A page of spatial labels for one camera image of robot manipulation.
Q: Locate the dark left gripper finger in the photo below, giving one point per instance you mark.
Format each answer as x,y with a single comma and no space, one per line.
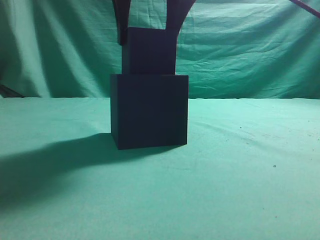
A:
121,11

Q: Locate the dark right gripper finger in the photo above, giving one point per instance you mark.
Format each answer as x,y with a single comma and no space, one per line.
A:
176,13

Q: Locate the purple cube block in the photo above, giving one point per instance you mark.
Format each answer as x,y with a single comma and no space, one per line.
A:
149,51

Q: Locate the dark cube groove box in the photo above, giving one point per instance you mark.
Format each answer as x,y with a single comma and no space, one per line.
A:
149,110

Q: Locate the green cloth backdrop and cover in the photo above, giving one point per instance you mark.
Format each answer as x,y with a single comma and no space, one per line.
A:
249,171

